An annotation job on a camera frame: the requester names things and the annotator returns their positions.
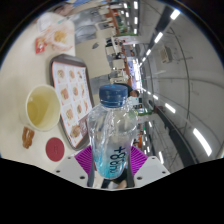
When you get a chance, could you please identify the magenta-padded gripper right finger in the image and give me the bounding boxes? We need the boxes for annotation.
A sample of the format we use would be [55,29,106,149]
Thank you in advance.
[126,145,171,188]

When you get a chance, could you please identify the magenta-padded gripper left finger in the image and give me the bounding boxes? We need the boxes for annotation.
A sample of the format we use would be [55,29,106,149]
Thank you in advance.
[54,145,96,188]

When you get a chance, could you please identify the clear blue-capped water bottle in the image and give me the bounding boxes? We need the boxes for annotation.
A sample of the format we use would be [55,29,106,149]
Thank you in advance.
[86,84,139,181]

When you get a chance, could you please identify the flat round red coaster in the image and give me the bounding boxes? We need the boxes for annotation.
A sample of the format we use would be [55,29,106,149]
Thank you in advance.
[45,137,66,163]

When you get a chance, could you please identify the brown fried snack piece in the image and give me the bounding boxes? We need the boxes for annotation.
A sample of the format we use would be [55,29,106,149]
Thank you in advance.
[21,126,36,150]

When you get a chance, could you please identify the ceiling lights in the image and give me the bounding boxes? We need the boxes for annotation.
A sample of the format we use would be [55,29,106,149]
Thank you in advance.
[123,0,214,164]

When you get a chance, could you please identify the cream paper cup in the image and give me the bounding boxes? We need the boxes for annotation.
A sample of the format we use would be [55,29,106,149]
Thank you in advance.
[19,84,62,132]

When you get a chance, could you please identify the beige chair with hole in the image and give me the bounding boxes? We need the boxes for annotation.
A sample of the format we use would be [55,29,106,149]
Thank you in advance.
[73,36,113,79]
[89,73,119,98]

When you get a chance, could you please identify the dark brown food tray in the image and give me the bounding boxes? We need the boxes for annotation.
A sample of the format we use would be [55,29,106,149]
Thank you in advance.
[49,54,95,151]

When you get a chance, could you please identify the ceiling air conditioner unit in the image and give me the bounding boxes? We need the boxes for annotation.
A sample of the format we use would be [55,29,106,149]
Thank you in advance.
[159,46,173,64]

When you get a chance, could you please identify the paper wrapper with fried food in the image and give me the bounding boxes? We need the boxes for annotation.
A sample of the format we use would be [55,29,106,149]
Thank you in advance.
[43,28,74,53]

